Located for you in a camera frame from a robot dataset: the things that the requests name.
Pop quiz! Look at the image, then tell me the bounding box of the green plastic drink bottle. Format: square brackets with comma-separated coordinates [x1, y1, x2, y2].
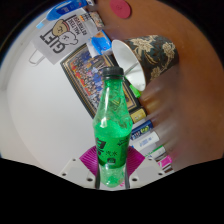
[92, 66, 134, 188]

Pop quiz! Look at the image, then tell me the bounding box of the green and white tall box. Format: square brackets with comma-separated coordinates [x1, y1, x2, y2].
[146, 144, 168, 161]

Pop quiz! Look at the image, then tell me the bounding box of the framed group photo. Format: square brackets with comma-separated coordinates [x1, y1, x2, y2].
[60, 43, 143, 119]

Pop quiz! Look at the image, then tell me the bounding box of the white tube with blue cap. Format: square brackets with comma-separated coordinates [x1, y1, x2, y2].
[131, 130, 160, 149]

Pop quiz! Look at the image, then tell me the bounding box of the dark blue pump bottle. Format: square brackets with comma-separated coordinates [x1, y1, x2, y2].
[130, 119, 154, 141]

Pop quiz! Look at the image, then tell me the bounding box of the colourful puzzle cube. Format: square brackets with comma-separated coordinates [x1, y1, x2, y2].
[79, 12, 91, 22]

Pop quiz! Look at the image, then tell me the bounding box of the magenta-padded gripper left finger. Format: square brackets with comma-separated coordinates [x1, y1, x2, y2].
[59, 146, 101, 190]

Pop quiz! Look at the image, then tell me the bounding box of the small green packet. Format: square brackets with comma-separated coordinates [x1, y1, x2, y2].
[129, 83, 142, 99]

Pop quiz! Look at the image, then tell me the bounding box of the white paper gift bag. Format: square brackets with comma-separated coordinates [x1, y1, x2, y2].
[28, 8, 101, 66]

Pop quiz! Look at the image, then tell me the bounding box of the floral patterned paper cup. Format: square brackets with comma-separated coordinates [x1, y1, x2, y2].
[111, 34, 180, 92]

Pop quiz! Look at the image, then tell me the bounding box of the flat round red coaster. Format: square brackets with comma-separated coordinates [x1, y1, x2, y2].
[109, 0, 132, 19]

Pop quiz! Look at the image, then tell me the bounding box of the white stirring stick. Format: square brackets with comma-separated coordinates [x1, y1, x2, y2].
[124, 63, 143, 77]

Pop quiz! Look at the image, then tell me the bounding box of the small floral patterned case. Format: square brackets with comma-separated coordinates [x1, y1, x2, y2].
[88, 11, 106, 29]

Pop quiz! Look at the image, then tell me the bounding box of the blue detergent bottle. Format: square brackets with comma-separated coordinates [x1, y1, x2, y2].
[35, 0, 96, 30]

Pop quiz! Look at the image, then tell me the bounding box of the amber pump bottle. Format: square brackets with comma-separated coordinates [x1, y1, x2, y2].
[129, 108, 148, 124]

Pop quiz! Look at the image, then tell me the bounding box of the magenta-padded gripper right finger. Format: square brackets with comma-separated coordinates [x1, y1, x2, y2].
[123, 146, 166, 190]

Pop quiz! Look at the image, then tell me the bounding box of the blue tissue pack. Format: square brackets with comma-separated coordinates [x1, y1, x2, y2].
[88, 29, 113, 56]

